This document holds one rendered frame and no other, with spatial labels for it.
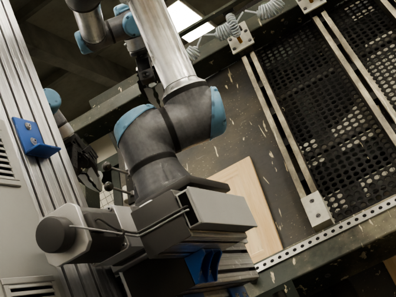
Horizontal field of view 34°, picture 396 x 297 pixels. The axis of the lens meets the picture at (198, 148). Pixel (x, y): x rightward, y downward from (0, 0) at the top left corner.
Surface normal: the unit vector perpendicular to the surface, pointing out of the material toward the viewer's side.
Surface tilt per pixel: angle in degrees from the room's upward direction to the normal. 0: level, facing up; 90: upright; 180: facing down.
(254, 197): 57
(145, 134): 92
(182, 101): 99
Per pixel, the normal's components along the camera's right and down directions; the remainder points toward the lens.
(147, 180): -0.49, -0.40
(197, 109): 0.06, -0.18
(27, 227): 0.81, -0.49
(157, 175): -0.15, -0.57
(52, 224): -0.42, -0.14
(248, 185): -0.48, -0.63
